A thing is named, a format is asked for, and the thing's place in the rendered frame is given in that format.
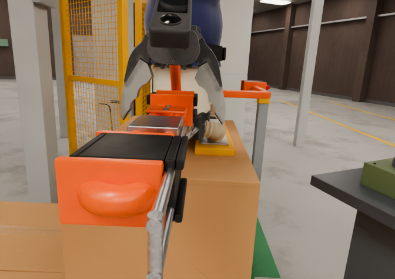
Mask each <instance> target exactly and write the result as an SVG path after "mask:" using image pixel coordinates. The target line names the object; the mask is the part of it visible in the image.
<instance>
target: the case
mask: <svg viewBox="0 0 395 279"><path fill-rule="evenodd" d="M225 124H226V127H227V129H228V132H229V134H230V138H231V140H232V143H233V145H234V148H235V155H234V156H218V155H204V154H195V140H194V139H193V136H192V137H191V138H190V139H189V140H188V148H187V152H186V159H185V165H184V168H183V170H182V174H181V178H187V186H186V196H185V205H184V211H183V220H182V222H181V223H176V222H175V221H174V222H172V228H171V231H170V237H169V244H168V250H167V253H166V260H165V266H164V269H163V279H251V274H252V263H253V252H254V245H255V234H256V223H257V212H258V205H259V194H260V181H259V178H258V176H257V174H256V172H255V169H254V167H253V165H252V162H251V161H250V158H249V155H248V153H247V151H246V149H245V146H244V144H243V142H242V140H241V138H240V135H239V132H238V131H237V128H236V126H235V123H234V121H233V120H225ZM61 234H62V247H63V261H64V268H65V279H146V276H147V273H148V231H147V229H146V227H122V226H95V225H81V224H61Z"/></svg>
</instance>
